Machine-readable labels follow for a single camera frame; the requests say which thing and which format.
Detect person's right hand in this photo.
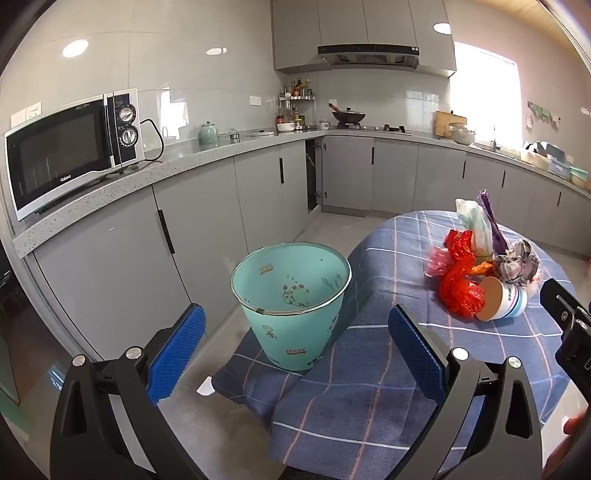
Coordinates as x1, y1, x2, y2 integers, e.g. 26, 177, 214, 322
544, 411, 591, 480

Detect gas stove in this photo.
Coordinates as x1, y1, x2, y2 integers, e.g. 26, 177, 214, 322
332, 124, 414, 136

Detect paper cup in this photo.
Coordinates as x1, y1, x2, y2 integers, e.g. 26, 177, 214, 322
475, 276, 528, 322

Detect pink plastic bag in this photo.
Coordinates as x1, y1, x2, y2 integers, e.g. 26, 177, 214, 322
425, 247, 451, 278

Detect wall decoration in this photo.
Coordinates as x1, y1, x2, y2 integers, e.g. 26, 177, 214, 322
527, 100, 561, 130

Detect wooden cutting board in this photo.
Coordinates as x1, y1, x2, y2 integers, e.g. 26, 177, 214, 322
434, 110, 468, 139

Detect silver black microwave oven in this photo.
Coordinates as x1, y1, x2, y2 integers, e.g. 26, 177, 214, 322
4, 89, 145, 221

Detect bright kitchen window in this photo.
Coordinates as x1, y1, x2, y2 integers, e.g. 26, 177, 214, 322
450, 41, 527, 148

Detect red plastic bag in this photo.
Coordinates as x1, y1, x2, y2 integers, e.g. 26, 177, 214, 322
438, 229, 488, 318

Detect blue plaid tablecloth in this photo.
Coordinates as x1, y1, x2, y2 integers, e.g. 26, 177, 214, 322
211, 210, 575, 480

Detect teal printed waste bin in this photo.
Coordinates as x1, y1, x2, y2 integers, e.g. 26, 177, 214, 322
231, 241, 352, 372

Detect white wall outlet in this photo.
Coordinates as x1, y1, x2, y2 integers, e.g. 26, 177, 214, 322
10, 102, 41, 127

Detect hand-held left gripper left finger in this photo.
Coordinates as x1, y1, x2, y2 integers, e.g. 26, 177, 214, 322
50, 303, 208, 480

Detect white printed plastic bag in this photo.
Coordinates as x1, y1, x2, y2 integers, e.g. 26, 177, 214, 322
455, 198, 495, 257

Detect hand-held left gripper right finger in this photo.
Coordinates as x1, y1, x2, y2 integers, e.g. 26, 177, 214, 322
388, 304, 543, 480

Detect black range hood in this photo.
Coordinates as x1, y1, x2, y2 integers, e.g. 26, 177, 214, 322
317, 44, 421, 70

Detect speckled grey countertop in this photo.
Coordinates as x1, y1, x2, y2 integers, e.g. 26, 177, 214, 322
13, 127, 591, 259

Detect black wok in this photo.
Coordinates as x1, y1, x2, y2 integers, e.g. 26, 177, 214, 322
329, 104, 366, 129

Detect metal spice rack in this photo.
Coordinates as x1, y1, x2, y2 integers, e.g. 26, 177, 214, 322
277, 78, 315, 132

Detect black power cable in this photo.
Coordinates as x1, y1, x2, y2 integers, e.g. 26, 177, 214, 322
97, 119, 166, 178

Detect beige basket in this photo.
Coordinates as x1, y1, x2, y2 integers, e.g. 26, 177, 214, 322
521, 148, 552, 171

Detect blue storage box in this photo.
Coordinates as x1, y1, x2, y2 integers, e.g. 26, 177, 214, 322
547, 144, 575, 178

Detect green ceramic teapot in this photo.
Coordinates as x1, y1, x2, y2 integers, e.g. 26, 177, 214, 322
198, 121, 220, 147

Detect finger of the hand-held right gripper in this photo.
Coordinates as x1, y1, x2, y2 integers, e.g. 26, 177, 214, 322
540, 278, 591, 326

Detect grey upper cabinets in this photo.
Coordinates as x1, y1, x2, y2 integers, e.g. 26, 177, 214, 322
271, 0, 458, 77

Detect silver wrapper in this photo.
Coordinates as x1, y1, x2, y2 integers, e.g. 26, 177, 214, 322
494, 239, 541, 296

